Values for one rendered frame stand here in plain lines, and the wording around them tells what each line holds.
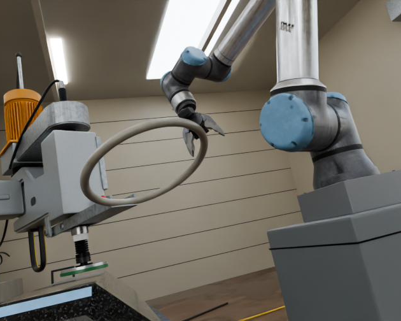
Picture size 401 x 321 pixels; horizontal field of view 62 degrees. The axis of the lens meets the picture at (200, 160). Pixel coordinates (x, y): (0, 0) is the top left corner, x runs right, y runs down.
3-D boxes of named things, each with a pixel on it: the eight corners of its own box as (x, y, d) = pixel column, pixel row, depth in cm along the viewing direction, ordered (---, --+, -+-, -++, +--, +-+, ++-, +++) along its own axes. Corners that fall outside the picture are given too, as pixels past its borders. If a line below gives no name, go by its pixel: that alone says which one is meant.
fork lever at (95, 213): (43, 239, 175) (42, 229, 176) (79, 233, 188) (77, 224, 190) (102, 208, 128) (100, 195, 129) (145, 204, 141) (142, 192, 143)
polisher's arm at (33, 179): (14, 250, 211) (8, 175, 222) (52, 244, 227) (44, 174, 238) (56, 232, 160) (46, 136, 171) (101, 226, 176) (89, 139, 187)
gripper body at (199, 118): (212, 130, 127) (199, 108, 132) (205, 120, 119) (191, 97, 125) (196, 141, 128) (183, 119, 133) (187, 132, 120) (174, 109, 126)
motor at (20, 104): (-1, 155, 225) (-5, 101, 234) (46, 156, 247) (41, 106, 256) (9, 141, 206) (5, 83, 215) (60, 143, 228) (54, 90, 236)
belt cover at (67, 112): (2, 181, 225) (0, 157, 229) (41, 179, 242) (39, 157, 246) (52, 128, 159) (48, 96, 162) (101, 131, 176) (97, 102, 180)
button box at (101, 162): (96, 192, 174) (89, 141, 181) (101, 192, 176) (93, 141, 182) (103, 188, 169) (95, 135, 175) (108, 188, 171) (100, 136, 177)
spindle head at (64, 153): (38, 232, 177) (30, 152, 187) (78, 227, 192) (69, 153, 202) (63, 220, 152) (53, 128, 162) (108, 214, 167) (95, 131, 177)
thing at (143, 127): (62, 214, 119) (60, 207, 120) (170, 202, 153) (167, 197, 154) (115, 114, 92) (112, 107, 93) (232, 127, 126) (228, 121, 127)
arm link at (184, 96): (186, 86, 126) (165, 101, 127) (191, 95, 124) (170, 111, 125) (195, 99, 134) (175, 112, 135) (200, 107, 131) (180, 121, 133)
